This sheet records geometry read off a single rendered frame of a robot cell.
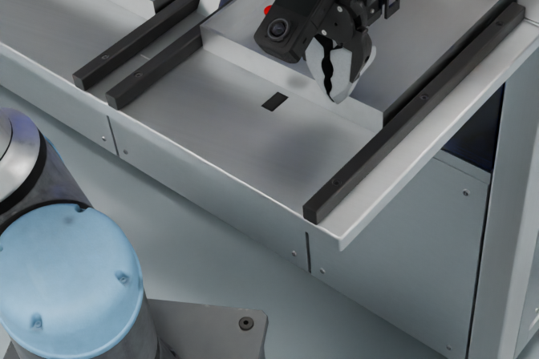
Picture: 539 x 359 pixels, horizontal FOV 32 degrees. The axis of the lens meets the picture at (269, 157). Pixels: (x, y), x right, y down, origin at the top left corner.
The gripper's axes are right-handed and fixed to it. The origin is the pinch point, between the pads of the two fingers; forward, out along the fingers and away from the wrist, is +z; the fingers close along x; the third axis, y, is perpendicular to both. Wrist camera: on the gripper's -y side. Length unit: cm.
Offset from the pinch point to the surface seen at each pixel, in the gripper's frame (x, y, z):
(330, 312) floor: 25, 29, 91
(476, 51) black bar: -7.7, 16.7, 1.2
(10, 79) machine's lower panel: 121, 28, 77
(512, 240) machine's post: -11, 28, 42
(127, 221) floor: 76, 21, 91
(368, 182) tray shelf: -8.6, -5.1, 3.6
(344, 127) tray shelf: -1.8, 0.0, 3.5
